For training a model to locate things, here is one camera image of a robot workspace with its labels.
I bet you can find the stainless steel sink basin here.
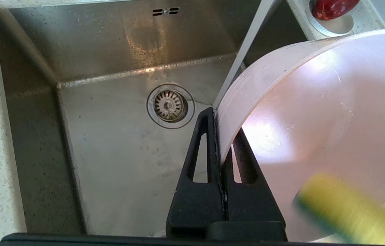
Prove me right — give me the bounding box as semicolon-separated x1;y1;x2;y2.
0;0;311;236

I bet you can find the yellow fish-shaped sponge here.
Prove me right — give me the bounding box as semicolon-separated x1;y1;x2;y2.
293;174;385;246

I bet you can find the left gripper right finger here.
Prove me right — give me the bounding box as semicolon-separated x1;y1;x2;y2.
222;128;288;240

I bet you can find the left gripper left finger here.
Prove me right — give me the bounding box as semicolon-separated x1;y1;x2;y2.
166;107;226;238

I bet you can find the round metal drain strainer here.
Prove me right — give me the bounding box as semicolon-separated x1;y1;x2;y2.
146;84;195;129

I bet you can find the small pale pink plate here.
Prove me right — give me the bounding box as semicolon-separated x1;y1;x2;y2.
215;29;385;243

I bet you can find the dark red apple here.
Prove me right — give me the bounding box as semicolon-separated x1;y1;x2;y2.
312;0;360;21

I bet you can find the small white fruit dish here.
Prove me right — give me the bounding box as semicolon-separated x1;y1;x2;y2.
307;0;355;37

